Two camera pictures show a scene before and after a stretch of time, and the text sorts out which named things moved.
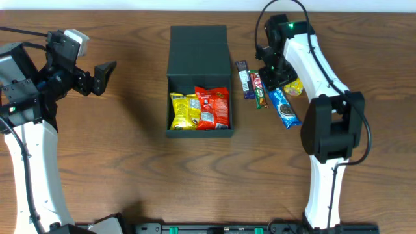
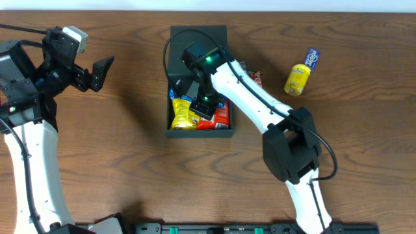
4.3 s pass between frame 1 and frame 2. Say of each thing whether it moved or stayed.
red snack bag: stayed
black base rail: stayed
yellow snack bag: stayed
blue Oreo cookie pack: moved
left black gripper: stayed
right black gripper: moved
